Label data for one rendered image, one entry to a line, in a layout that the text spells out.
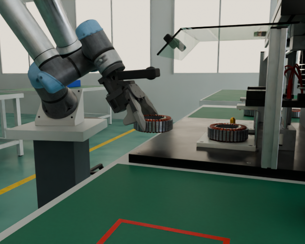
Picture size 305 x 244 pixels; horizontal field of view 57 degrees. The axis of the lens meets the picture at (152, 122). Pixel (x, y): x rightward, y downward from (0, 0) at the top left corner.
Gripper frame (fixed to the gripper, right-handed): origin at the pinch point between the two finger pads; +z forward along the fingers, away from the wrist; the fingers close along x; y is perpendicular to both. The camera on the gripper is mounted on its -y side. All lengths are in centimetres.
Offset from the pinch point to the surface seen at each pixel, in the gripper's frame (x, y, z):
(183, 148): 4.0, -4.9, 9.4
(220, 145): 1.2, -13.2, 13.8
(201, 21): -479, -5, -130
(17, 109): -181, 204, -105
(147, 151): 10.1, 1.5, 5.1
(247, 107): -3.3, -23.6, 9.0
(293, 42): -6.9, -41.4, 1.1
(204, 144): 1.2, -9.5, 11.6
